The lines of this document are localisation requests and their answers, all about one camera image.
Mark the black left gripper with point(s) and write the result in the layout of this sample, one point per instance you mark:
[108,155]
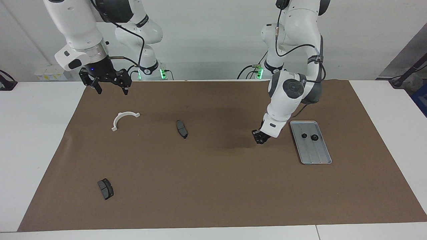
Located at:
[265,136]

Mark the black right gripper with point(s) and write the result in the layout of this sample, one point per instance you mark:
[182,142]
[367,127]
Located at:
[100,71]

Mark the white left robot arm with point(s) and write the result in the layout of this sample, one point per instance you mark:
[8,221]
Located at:
[293,90]

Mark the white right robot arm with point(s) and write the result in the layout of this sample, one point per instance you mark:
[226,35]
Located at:
[76,26]

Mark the silver ribbed metal tray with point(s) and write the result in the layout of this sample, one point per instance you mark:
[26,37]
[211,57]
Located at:
[317,155]

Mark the brown paper table mat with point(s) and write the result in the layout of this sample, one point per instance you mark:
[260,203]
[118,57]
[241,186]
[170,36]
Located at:
[213,183]

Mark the long grey brake pad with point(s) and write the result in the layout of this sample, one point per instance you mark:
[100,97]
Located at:
[182,130]

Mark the black object on table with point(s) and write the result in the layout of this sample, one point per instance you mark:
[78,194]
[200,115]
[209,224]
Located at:
[6,85]

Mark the short grey brake pad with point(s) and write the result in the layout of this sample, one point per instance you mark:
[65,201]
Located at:
[106,189]

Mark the black stand pole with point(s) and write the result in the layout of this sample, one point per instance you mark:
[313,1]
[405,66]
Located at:
[410,70]

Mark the blue box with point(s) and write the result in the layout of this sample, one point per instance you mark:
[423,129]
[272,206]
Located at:
[422,100]

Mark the white curved plastic bracket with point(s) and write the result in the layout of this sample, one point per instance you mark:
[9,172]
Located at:
[128,114]

